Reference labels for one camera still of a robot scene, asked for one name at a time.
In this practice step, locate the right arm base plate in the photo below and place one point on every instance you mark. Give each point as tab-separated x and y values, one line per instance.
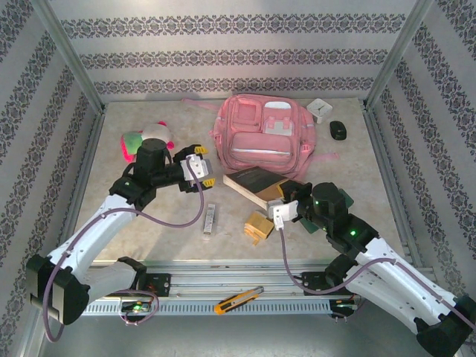
312	282

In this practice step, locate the silver pen case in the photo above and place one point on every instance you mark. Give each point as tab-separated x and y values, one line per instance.
209	219

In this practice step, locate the pink school backpack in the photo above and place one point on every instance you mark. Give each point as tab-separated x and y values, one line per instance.
260	145

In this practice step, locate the yellow wooden toy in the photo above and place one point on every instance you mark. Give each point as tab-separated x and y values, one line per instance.
260	227

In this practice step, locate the green-lit circuit board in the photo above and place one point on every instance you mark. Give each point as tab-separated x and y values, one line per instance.
135	307
344	304

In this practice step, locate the yellow utility knife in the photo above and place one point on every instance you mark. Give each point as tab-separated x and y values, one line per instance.
238	300

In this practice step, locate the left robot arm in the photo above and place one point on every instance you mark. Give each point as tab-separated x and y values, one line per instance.
100	223

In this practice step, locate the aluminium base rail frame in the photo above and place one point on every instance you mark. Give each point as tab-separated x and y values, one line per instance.
223	279

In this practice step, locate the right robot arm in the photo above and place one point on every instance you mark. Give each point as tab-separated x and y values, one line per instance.
401	282

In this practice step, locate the white square alarm clock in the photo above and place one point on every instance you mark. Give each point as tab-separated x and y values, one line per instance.
319	108

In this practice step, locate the black paperback book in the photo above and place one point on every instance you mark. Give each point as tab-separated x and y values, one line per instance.
249	180

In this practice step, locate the aluminium side rail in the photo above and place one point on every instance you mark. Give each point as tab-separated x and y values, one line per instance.
390	178
83	178

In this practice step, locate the aluminium corner post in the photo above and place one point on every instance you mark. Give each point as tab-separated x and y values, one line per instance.
398	52
70	56

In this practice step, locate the black computer mouse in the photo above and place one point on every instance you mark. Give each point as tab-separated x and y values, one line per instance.
337	130

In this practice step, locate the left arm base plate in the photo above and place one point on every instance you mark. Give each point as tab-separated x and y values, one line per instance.
160	284

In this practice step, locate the white pink green plush toy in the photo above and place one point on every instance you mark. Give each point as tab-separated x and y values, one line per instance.
130	143

